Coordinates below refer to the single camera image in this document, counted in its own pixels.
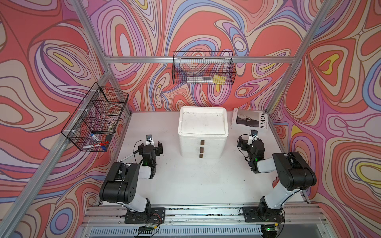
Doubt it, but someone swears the white drawer cabinet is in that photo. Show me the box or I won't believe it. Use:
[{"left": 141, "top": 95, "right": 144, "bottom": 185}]
[{"left": 178, "top": 106, "right": 229, "bottom": 159}]

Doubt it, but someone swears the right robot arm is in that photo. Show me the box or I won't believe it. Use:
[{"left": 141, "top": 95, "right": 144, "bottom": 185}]
[{"left": 237, "top": 135, "right": 317, "bottom": 222}]

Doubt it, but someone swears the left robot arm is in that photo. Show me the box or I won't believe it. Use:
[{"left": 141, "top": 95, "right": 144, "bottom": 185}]
[{"left": 99, "top": 140, "right": 163, "bottom": 213}]

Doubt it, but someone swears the black marker pen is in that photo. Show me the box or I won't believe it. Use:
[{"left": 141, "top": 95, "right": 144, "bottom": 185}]
[{"left": 121, "top": 150, "right": 139, "bottom": 162}]

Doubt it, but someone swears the LOVER book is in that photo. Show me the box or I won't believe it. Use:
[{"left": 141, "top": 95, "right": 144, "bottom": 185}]
[{"left": 231, "top": 108, "right": 268, "bottom": 130}]

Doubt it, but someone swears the red metal cup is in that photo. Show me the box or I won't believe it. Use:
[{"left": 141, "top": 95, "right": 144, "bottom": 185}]
[{"left": 272, "top": 177, "right": 279, "bottom": 188}]

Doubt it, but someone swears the blue red marker in basket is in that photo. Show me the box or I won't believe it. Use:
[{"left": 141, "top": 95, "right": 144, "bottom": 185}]
[{"left": 90, "top": 133, "right": 109, "bottom": 151}]

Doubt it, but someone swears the yellow item in basket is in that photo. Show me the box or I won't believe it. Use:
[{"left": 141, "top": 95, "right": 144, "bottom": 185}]
[{"left": 212, "top": 74, "right": 226, "bottom": 85}]

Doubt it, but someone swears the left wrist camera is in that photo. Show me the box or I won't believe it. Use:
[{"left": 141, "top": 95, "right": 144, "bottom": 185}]
[{"left": 146, "top": 134, "right": 155, "bottom": 146}]

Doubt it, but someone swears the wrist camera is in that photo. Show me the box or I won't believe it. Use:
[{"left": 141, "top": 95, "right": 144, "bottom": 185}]
[
  {"left": 146, "top": 134, "right": 155, "bottom": 146},
  {"left": 248, "top": 130, "right": 258, "bottom": 144}
]

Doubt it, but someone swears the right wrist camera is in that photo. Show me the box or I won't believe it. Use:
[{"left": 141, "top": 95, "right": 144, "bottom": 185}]
[{"left": 248, "top": 130, "right": 258, "bottom": 144}]

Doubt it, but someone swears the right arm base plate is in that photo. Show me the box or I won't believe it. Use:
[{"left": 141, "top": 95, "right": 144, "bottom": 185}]
[{"left": 242, "top": 206, "right": 284, "bottom": 223}]

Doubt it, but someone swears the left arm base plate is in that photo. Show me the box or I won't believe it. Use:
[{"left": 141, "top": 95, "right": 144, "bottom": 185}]
[{"left": 123, "top": 207, "right": 166, "bottom": 225}]

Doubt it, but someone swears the black wire basket left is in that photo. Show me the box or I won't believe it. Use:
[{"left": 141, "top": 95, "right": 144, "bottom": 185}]
[{"left": 61, "top": 82, "right": 129, "bottom": 152}]

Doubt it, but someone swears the black wire basket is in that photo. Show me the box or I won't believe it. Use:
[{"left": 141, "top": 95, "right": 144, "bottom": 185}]
[
  {"left": 61, "top": 82, "right": 129, "bottom": 152},
  {"left": 172, "top": 50, "right": 237, "bottom": 85}
]

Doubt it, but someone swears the black wire basket back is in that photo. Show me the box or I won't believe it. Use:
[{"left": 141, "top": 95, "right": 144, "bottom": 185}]
[{"left": 172, "top": 50, "right": 237, "bottom": 85}]

